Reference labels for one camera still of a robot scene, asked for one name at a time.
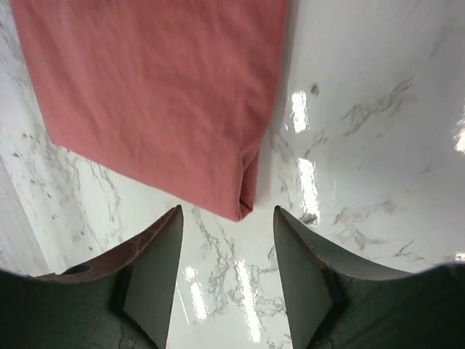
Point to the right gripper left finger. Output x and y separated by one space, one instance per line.
121 299

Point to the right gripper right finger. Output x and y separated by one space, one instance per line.
337 299

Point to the pink t shirt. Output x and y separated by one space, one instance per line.
177 95

